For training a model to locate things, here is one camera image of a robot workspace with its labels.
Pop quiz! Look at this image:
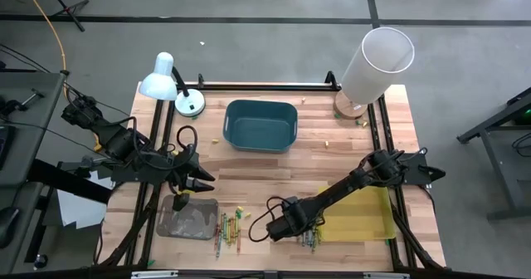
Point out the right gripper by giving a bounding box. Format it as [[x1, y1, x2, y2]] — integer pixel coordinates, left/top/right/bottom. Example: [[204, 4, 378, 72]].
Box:
[[265, 214, 306, 243]]

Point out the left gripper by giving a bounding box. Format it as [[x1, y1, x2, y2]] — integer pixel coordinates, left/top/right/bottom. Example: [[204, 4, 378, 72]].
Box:
[[168, 144, 217, 194]]

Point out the teal plastic bin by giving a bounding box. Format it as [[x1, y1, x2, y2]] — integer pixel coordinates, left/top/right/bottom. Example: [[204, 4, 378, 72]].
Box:
[[222, 99, 299, 154]]

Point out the clear grey plastic tray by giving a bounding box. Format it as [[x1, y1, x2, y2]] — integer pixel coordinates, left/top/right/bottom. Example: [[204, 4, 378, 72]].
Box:
[[155, 193, 220, 242]]

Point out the yellow plastic tray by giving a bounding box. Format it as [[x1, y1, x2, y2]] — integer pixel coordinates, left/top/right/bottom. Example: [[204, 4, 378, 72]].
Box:
[[317, 185, 397, 242]]

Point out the white gooseneck desk lamp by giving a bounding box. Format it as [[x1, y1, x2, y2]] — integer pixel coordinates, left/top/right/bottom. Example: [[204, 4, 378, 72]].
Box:
[[138, 51, 207, 118]]

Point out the grey metal clamp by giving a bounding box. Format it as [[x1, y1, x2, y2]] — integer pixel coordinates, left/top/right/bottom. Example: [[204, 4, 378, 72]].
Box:
[[77, 154, 103, 179]]

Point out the white paper sheet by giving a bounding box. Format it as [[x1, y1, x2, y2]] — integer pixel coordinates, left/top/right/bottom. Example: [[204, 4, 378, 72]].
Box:
[[56, 169, 114, 230]]

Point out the black desk leg bar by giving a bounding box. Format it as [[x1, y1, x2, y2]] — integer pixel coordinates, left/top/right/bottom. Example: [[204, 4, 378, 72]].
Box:
[[27, 158, 114, 205]]

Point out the grey desk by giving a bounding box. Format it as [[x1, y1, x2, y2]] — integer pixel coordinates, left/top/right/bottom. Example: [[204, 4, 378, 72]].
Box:
[[0, 71, 67, 274]]

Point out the small black caster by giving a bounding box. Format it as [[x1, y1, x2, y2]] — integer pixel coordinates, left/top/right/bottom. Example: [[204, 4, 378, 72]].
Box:
[[32, 253, 49, 271]]

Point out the white cylinder shade lamp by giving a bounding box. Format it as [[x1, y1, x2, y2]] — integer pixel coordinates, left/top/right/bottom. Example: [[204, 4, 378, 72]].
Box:
[[333, 26, 416, 120]]

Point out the black computer mouse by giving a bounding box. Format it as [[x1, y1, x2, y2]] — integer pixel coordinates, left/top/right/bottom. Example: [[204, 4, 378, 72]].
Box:
[[0, 207, 21, 250]]

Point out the black keyboard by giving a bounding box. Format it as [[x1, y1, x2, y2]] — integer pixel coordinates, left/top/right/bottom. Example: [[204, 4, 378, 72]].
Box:
[[0, 125, 17, 170]]

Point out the black clamp tool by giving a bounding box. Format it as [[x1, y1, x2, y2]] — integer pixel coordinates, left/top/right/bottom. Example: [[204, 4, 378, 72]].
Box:
[[0, 88, 46, 116]]

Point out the black tripod stand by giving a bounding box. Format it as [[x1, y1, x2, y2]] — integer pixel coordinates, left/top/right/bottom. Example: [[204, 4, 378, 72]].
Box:
[[39, 0, 90, 33]]

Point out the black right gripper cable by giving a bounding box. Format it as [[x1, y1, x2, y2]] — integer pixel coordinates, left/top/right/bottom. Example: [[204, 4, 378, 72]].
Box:
[[247, 194, 291, 244]]

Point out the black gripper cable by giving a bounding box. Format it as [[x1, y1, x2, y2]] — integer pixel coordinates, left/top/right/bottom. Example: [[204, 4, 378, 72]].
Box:
[[247, 194, 291, 244], [176, 125, 199, 151]]

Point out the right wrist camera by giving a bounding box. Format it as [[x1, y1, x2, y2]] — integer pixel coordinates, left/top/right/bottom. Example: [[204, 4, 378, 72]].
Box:
[[281, 196, 309, 226]]

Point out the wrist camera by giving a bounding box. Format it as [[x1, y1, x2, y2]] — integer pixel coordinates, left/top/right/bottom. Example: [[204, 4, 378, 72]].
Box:
[[281, 196, 309, 226], [172, 189, 196, 213]]

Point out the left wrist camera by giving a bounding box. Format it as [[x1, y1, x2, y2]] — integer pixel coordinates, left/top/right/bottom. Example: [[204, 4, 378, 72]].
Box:
[[172, 189, 196, 213]]

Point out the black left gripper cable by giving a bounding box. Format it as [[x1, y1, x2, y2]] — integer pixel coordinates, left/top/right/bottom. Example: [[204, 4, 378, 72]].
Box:
[[176, 125, 199, 151]]

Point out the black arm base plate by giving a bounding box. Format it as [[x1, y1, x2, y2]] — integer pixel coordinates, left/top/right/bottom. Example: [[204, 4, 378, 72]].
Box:
[[110, 162, 169, 185], [397, 151, 447, 188]]

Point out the silver metal bracket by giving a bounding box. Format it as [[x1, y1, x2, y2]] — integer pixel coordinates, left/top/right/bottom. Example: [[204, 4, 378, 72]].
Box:
[[130, 270, 179, 279], [363, 272, 411, 279]]

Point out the black floor cable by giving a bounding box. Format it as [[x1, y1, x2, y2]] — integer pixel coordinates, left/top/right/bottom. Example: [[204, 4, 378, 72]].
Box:
[[0, 42, 132, 118]]

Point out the black aluminium table frame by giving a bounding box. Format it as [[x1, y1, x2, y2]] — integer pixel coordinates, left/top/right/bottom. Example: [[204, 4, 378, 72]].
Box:
[[93, 70, 448, 279]]

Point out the yellow power cable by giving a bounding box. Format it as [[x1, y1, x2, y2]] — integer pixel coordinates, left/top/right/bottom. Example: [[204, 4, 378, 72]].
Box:
[[17, 0, 104, 154]]

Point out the black side table frame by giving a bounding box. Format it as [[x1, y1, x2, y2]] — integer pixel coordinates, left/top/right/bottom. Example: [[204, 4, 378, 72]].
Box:
[[455, 86, 531, 222]]

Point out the black cable bundle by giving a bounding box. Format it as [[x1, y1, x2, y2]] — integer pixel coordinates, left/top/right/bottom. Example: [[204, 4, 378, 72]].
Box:
[[512, 132, 531, 159]]

